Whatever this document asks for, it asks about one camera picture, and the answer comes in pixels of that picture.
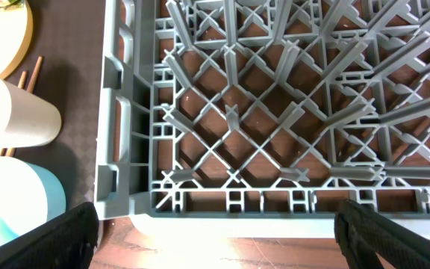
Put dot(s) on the white paper cup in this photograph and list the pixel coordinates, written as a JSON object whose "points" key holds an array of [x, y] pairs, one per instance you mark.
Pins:
{"points": [[26, 120]]}

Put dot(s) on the yellow plate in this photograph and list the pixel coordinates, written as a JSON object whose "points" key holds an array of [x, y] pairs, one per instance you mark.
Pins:
{"points": [[16, 31]]}

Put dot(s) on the wooden chopstick right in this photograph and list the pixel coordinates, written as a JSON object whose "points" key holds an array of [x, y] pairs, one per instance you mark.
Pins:
{"points": [[34, 75]]}

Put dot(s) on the dark brown serving tray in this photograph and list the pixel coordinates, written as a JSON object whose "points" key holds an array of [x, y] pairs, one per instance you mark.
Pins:
{"points": [[68, 35]]}

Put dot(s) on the wooden chopstick left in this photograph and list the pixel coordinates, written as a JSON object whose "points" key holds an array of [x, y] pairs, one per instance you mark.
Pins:
{"points": [[9, 152]]}

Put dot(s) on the wooden chopstick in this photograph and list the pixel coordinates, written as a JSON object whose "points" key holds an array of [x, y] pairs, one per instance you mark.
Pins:
{"points": [[9, 152], [34, 75]]}

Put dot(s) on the blue bowl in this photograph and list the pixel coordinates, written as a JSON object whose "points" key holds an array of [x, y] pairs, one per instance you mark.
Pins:
{"points": [[30, 196]]}

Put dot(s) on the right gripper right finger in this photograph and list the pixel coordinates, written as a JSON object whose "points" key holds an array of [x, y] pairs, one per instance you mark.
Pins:
{"points": [[365, 236]]}

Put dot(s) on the grey dishwasher rack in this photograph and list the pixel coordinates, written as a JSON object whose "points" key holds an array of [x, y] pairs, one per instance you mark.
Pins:
{"points": [[259, 118]]}

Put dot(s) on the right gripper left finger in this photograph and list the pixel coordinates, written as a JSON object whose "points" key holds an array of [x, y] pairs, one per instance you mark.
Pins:
{"points": [[67, 241]]}

